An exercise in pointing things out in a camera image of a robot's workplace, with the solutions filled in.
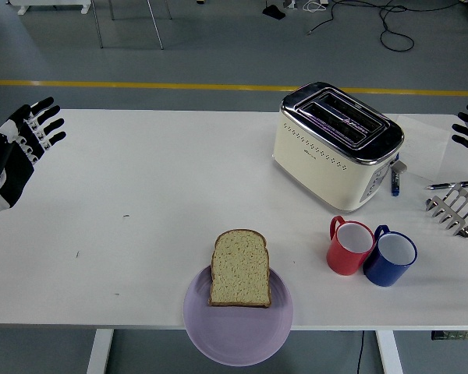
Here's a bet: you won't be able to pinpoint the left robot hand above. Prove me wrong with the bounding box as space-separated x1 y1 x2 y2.
0 96 67 235

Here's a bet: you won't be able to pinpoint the brown bread slice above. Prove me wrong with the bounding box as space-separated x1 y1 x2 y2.
207 228 273 309

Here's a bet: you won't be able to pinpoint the purple plastic plate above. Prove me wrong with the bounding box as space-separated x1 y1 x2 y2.
183 264 294 367

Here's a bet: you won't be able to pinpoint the white paper sheet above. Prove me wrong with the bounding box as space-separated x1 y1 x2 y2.
393 114 456 182

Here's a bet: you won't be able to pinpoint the black ballpoint pen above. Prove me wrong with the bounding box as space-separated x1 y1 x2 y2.
424 178 468 191

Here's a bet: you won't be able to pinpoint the silver metal toast rack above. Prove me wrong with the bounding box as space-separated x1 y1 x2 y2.
424 184 468 238

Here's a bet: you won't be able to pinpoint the blue marker pen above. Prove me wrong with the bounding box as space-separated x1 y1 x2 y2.
389 152 402 197

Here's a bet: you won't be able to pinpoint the cream and chrome toaster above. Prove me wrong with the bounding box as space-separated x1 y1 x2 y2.
271 80 406 214

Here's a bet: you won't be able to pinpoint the blue enamel mug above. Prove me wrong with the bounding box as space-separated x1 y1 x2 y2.
362 224 418 288

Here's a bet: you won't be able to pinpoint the white furniture base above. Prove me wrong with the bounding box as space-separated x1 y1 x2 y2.
6 0 93 16

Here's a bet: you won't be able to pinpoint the red enamel mug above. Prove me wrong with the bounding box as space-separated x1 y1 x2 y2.
326 215 377 277

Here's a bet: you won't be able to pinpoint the white table leg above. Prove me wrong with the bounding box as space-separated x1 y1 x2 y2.
85 329 114 374
375 330 405 374

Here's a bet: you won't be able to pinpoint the black table control panel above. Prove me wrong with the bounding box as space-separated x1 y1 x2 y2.
431 330 468 342

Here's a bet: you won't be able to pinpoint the black floor pedal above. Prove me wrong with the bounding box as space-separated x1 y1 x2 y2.
261 4 286 20

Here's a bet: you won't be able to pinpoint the black floor cable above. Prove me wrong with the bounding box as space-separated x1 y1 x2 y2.
307 0 465 51

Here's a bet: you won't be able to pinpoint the grey metal frame legs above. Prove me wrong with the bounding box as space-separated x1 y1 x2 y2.
90 0 173 51

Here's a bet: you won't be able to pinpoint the thin black hanging cable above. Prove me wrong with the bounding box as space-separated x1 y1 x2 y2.
353 330 366 374

